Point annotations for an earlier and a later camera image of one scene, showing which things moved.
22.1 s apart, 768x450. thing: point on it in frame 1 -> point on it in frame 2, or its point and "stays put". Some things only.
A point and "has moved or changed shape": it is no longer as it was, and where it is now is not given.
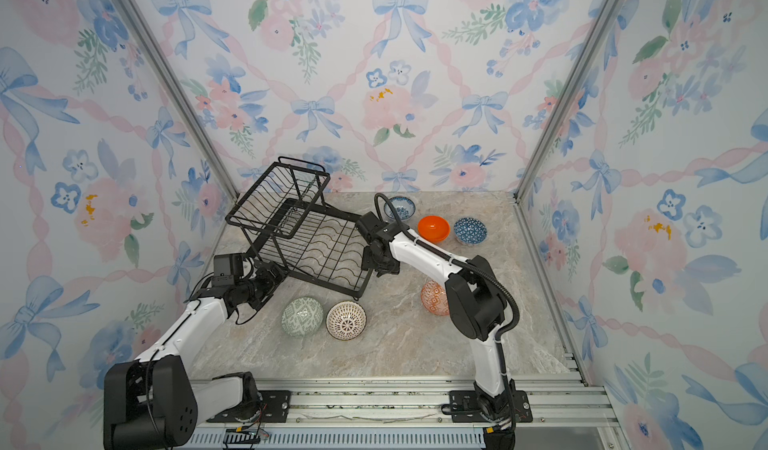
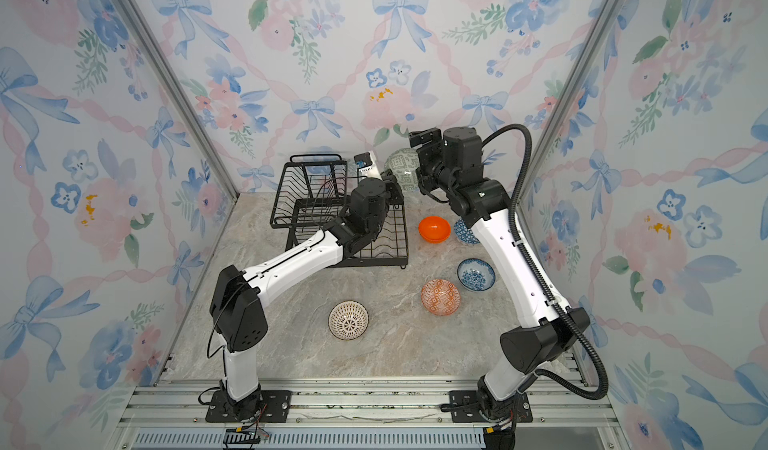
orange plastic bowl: (433, 228) stays put
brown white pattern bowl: (346, 320) stays put
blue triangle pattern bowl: (470, 231) stays put
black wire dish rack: (285, 219) has moved or changed shape
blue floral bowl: (404, 207) has moved or changed shape
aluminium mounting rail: (412, 413) stays put
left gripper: (269, 281) -> (391, 191)
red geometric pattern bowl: (434, 298) stays put
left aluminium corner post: (170, 79) stays put
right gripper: (366, 263) -> (429, 139)
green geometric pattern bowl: (302, 317) -> (403, 164)
